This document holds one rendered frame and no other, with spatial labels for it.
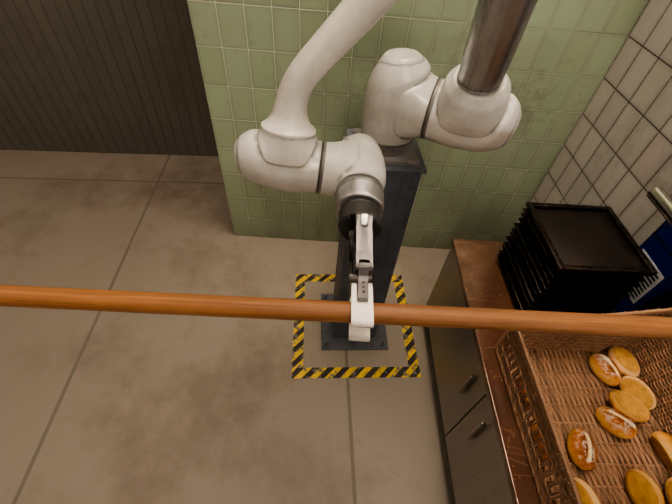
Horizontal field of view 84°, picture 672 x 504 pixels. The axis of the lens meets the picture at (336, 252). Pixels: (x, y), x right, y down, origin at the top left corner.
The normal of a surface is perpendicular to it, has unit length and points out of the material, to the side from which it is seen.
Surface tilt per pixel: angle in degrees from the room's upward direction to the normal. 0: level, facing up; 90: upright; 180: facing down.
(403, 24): 90
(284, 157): 69
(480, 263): 0
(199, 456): 0
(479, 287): 0
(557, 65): 90
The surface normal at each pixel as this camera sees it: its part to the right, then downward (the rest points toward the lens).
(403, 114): -0.31, 0.67
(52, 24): 0.04, 0.75
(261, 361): 0.06, -0.66
